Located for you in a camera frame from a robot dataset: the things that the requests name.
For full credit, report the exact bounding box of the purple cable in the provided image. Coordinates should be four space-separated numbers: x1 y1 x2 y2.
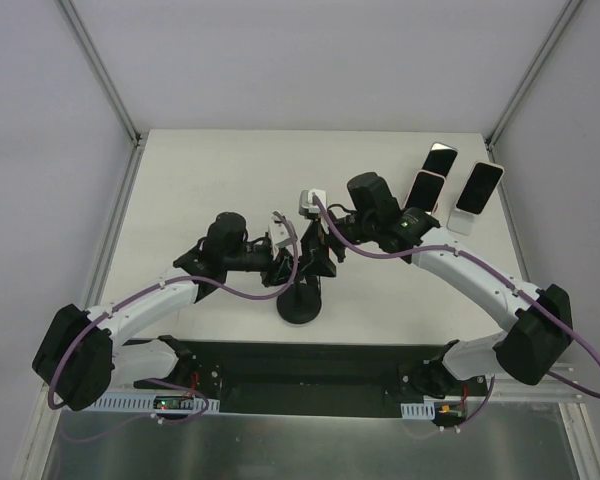
47 210 301 412
313 194 600 399

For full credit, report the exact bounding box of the right white cable duct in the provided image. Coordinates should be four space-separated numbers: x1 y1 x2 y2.
400 401 436 421

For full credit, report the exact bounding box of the white phone stand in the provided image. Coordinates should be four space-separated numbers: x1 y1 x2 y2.
446 208 480 236

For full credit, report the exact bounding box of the right aluminium table rail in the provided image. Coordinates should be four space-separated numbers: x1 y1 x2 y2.
482 139 546 321

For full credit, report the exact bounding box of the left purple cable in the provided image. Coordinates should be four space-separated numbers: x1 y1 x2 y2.
47 210 301 412

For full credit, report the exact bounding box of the pink-case phone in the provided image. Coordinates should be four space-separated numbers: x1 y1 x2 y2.
455 162 504 215
404 170 446 214

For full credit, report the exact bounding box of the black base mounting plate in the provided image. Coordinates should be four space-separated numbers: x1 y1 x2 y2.
132 334 496 419

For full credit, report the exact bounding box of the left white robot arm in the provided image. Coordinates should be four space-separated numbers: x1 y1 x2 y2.
32 212 300 411

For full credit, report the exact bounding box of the left aluminium frame post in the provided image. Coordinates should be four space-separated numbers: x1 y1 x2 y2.
55 0 142 146

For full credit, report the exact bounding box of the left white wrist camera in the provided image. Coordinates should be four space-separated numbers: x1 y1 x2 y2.
267 211 296 258

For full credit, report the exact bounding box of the aluminium frame post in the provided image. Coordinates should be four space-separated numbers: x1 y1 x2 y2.
485 0 585 152
55 0 142 146

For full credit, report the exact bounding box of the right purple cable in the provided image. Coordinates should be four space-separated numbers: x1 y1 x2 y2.
313 194 600 399

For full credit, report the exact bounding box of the left white cable duct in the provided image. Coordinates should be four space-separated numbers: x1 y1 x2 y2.
86 393 220 415

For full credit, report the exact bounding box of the white cable duct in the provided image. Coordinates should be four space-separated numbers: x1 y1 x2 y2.
86 393 220 415
400 401 436 421

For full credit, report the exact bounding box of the right pink-case phone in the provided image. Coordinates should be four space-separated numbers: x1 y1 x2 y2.
455 162 504 215

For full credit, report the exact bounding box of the right aluminium frame post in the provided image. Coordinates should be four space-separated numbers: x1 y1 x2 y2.
485 0 585 152

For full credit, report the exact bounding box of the black round-base phone stand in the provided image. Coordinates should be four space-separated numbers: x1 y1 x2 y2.
276 275 322 326

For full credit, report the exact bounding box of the rear silver-edged phone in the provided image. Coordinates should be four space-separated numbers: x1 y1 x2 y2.
422 142 458 177

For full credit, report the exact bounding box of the pink-case phone front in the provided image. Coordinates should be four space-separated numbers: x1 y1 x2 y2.
404 170 446 214

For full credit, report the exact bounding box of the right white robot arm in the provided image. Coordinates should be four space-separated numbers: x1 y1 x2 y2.
299 172 572 398

